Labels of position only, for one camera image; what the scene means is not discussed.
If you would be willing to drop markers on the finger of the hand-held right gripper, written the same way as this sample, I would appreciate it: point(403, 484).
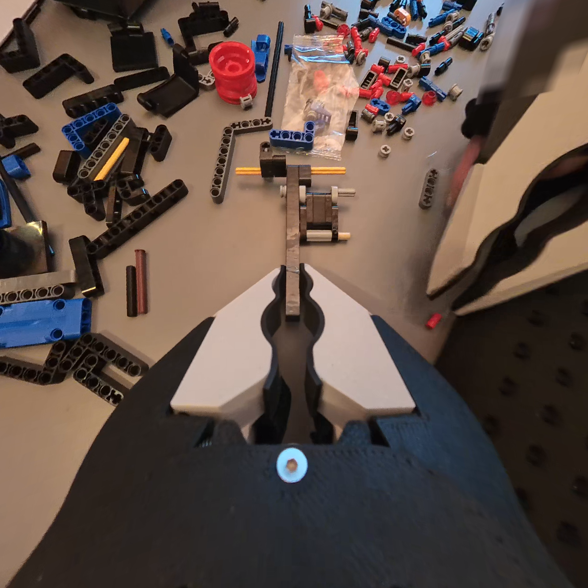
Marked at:
point(482, 206)
point(542, 285)

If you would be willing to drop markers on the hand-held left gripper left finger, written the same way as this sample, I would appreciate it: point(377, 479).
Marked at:
point(220, 367)

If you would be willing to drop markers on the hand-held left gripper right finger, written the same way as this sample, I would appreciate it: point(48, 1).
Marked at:
point(363, 367)

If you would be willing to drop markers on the red connector pin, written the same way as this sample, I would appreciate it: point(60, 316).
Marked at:
point(433, 321)

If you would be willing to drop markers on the black beam assembly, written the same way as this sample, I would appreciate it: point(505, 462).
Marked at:
point(294, 229)

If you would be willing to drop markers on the grey thin beam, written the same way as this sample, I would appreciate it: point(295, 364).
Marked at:
point(428, 188)

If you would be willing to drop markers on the short black axle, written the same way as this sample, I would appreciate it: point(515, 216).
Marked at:
point(132, 291)

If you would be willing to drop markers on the brown axle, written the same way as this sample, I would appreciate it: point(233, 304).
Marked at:
point(141, 280)

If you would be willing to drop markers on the black perforated panel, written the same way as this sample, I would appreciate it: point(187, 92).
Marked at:
point(528, 413)

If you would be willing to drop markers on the pile of small connector pins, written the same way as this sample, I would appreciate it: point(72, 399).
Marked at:
point(398, 76)

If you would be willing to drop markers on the pile of black beams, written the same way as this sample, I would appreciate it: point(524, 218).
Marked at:
point(138, 211)

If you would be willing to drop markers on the blue flat panel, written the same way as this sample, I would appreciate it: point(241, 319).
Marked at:
point(41, 321)

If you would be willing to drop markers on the long grey beam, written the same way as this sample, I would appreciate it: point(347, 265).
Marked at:
point(223, 165)

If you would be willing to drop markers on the blue L-shaped beam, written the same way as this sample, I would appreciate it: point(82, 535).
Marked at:
point(289, 136)

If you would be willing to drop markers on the clear plastic bag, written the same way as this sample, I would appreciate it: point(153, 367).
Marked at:
point(317, 82)

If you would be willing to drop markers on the yellow axle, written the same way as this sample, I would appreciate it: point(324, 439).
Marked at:
point(111, 159)

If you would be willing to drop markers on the dark grey thin liftarm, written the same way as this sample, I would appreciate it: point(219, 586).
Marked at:
point(250, 124)

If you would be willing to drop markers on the long black axle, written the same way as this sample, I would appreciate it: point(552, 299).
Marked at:
point(274, 69)

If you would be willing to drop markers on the dark grey beam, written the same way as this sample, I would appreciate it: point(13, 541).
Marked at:
point(103, 147)

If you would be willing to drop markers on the thin black axle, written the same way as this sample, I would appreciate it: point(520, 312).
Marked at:
point(18, 193)

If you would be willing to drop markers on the blue curved panel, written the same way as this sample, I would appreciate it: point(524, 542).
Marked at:
point(262, 55)

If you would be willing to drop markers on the blue angled panel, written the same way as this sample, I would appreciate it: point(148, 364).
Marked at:
point(3, 204)

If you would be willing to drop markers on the black curved panel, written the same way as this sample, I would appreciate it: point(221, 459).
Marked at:
point(170, 94)

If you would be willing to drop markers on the red wheel rim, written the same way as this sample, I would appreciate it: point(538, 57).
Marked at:
point(232, 69)

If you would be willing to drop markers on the small blue connector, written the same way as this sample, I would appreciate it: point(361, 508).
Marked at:
point(13, 166)

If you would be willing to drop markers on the black flat panel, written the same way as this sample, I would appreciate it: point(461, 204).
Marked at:
point(133, 48)

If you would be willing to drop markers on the small blue pin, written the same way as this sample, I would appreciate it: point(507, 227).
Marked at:
point(166, 36)

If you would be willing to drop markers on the black bent beam cluster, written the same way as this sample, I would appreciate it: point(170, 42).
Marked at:
point(202, 20)

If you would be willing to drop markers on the small black bracket piece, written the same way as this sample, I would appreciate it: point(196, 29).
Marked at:
point(353, 126)

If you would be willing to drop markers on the blue frame beam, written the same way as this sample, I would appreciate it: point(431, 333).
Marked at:
point(76, 128)

